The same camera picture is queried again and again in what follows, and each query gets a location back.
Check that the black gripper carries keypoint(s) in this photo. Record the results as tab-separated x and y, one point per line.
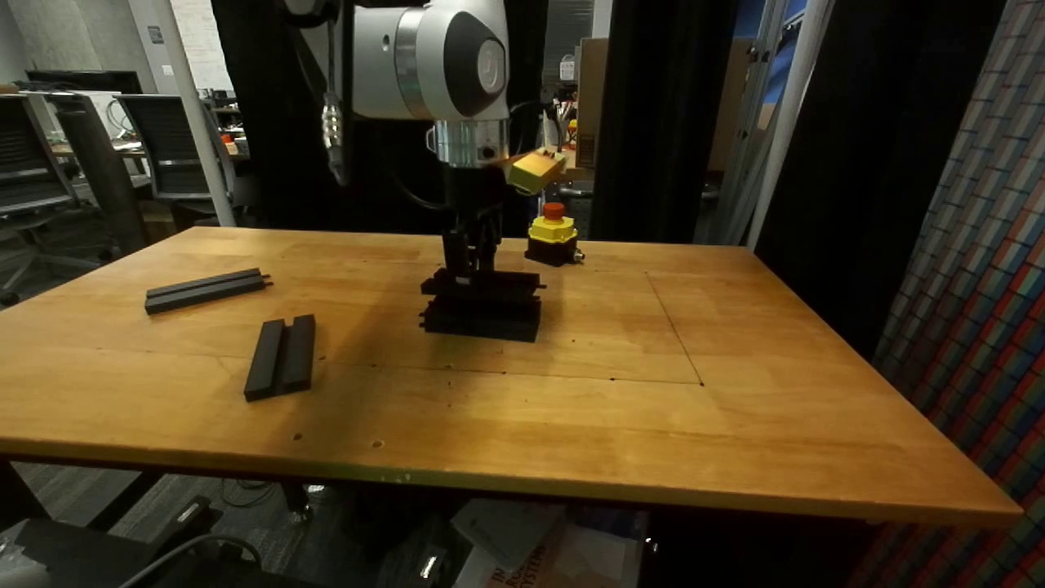
476	197

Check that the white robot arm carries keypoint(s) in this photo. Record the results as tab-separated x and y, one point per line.
431	60

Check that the black curtain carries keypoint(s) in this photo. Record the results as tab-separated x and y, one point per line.
396	185

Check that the grey metal shelf rack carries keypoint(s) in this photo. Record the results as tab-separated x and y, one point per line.
158	169

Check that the white diagonal frame post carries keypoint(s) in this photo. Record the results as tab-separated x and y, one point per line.
788	111

